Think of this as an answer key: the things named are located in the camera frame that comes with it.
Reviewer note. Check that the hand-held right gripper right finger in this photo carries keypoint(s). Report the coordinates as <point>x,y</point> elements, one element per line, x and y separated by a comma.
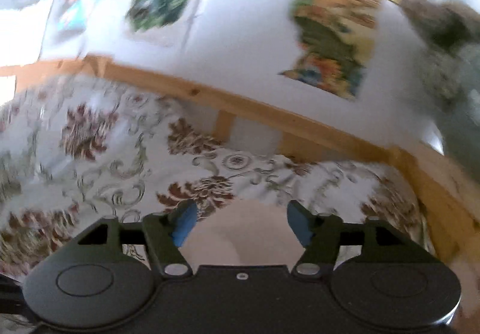
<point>300,223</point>

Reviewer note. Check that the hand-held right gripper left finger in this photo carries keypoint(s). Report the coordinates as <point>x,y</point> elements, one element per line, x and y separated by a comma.
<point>185,223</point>

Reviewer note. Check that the beige garment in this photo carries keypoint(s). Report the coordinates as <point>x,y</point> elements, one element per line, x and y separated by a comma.
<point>240,236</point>

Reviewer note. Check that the floral bedsheet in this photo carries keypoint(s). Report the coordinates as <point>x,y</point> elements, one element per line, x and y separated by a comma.
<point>97,153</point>

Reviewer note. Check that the grey fuzzy cloth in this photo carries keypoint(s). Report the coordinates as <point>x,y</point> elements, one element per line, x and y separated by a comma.
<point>446,37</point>

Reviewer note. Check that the bright window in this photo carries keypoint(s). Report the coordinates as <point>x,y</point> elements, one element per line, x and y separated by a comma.
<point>26,33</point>

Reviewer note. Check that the wooden bed frame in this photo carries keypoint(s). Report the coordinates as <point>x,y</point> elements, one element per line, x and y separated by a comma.
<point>262,108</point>

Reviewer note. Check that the orange and green wall poster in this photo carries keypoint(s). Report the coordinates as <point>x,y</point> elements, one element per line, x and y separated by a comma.
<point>333,33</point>

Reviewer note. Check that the blue and red wall poster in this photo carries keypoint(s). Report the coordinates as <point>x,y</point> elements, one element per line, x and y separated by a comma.
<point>80,0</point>

